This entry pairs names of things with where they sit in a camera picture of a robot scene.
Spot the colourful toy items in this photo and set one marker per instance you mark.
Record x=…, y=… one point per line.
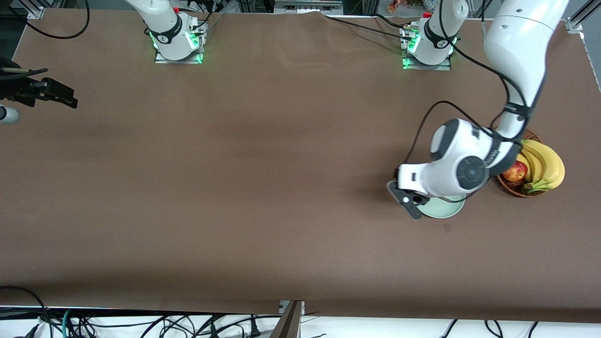
x=396, y=5

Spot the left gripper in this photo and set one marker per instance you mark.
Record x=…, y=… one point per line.
x=418, y=199

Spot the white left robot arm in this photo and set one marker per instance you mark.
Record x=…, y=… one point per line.
x=516, y=47

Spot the aluminium frame profile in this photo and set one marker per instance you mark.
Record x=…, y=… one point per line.
x=36, y=10
x=575, y=23

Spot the pale green round plate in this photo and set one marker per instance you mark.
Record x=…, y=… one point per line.
x=446, y=209

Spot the table cover sheet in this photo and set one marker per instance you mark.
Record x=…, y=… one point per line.
x=281, y=188

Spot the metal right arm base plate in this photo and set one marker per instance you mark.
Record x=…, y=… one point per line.
x=162, y=60

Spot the brown wicker basket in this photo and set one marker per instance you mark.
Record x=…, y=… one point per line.
x=514, y=190

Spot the yellow banana bunch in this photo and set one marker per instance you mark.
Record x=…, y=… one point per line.
x=549, y=166

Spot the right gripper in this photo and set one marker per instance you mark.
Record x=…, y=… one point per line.
x=19, y=89

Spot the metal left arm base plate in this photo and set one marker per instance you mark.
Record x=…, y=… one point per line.
x=441, y=67

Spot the grey metal rail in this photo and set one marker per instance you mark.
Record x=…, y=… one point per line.
x=305, y=5

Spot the red yellow apple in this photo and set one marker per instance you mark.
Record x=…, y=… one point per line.
x=515, y=172

